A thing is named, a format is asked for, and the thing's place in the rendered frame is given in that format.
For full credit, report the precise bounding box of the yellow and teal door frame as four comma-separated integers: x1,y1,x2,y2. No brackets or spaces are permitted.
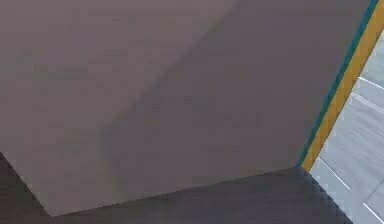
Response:
297,0,384,174

